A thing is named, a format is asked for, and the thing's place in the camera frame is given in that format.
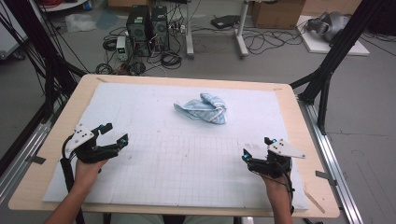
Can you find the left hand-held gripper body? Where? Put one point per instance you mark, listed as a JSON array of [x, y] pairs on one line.
[[79, 138]]

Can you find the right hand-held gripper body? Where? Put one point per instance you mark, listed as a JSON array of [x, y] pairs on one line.
[[285, 149]]

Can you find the blue striped towel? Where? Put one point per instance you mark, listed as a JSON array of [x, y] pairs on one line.
[[202, 109]]

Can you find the person's left hand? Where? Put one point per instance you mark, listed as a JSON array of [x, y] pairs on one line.
[[85, 174]]

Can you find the person's right hand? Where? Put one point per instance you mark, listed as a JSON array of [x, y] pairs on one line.
[[277, 188]]

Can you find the thin wooden stick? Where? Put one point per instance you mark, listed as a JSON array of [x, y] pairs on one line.
[[315, 201]]

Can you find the white grid mat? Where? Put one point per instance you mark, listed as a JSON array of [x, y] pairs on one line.
[[186, 161]]

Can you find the white power supply box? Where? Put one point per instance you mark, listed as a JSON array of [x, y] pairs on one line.
[[121, 48]]

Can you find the large black computer tower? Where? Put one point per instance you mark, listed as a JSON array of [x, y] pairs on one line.
[[138, 28]]

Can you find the white floor board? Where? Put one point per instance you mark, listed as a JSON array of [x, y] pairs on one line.
[[314, 43]]

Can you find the clear plastic bag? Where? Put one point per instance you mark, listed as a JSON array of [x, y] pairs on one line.
[[80, 22]]

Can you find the white desk leg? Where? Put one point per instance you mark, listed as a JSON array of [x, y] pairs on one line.
[[189, 31], [241, 34]]

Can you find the slim black computer tower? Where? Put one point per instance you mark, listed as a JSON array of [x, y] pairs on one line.
[[160, 28]]

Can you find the white cabinet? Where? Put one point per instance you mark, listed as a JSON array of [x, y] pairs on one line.
[[11, 37]]

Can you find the brown cardboard box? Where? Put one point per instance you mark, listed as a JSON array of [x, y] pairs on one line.
[[277, 14]]

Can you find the flat black device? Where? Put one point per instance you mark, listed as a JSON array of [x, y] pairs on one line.
[[225, 21]]

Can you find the grey helmet-shaped device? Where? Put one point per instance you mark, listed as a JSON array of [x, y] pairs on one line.
[[333, 25]]

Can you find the aluminium rail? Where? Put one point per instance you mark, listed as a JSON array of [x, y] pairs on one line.
[[18, 158], [330, 161]]

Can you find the dark metal bracket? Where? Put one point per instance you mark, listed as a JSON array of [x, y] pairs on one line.
[[325, 176], [36, 159]]

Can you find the black metal frame strut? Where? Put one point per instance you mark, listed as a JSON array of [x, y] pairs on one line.
[[342, 40], [46, 62]]

